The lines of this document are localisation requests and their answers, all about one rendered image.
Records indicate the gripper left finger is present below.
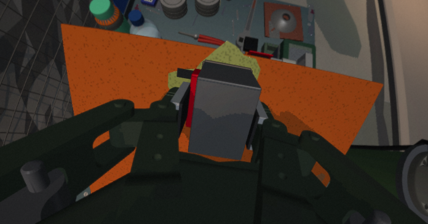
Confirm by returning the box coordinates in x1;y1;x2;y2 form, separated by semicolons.
0;81;192;202

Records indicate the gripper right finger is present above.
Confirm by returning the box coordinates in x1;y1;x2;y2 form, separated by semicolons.
247;101;428;224

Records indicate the grey self-rescuer box red strap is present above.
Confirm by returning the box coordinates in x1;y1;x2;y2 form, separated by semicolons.
176;59;262;161

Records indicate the green small box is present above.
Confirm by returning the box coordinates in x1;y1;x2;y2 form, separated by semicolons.
260;42;281;58

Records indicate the orange speckled mat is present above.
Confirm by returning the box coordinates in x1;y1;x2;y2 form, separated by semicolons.
60;23;384;194

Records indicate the grey round disc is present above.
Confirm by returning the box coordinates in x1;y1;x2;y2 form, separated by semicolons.
396;142;428;214

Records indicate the black pole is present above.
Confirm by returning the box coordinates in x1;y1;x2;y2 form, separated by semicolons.
374;0;401;146

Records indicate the green framed tray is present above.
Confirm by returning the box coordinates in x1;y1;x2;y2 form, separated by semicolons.
280;39;317;69

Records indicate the grey block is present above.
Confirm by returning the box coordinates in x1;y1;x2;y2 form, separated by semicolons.
287;46;314;67

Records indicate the green capped bottle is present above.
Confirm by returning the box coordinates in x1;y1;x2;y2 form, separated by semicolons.
89;0;131;34

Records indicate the blue capped white bottle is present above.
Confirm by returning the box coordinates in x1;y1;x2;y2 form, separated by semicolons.
128;9;162;39

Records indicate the red flat bar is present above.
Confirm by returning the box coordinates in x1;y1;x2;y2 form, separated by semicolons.
248;49;274;59

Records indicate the black cube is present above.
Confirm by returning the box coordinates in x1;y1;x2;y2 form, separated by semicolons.
243;36;259;53

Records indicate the grey cone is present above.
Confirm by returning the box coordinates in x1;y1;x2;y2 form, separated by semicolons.
270;9;298;34

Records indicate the yellow-green cloth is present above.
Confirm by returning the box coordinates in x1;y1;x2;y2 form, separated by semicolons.
167;40;261;91

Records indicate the red-brown square mat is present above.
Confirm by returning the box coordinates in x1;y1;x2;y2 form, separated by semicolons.
263;1;304;42

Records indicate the grey wrench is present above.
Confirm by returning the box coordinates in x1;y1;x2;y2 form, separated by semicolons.
236;0;258;50

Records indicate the wire mesh fence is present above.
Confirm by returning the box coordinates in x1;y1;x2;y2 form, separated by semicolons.
0;0;105;148

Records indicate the red handled screwdriver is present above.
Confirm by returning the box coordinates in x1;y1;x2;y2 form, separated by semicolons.
178;31;226;47

